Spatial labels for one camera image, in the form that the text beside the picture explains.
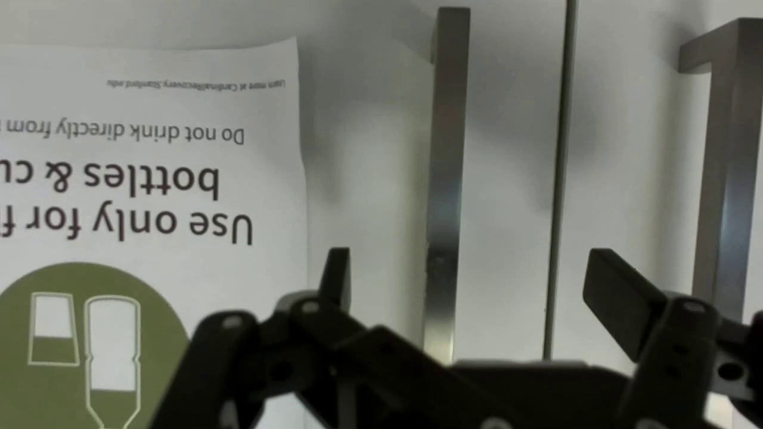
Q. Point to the white paper sign green logo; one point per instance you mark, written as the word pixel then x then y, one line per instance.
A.
pixel 159 97

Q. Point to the white cabinet door with sign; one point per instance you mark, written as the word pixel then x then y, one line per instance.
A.
pixel 366 121

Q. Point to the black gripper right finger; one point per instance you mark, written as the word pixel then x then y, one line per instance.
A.
pixel 676 359

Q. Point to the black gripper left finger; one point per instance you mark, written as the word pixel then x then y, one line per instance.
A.
pixel 317 366

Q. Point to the plain white cabinet door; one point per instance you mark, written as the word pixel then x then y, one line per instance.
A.
pixel 628 121

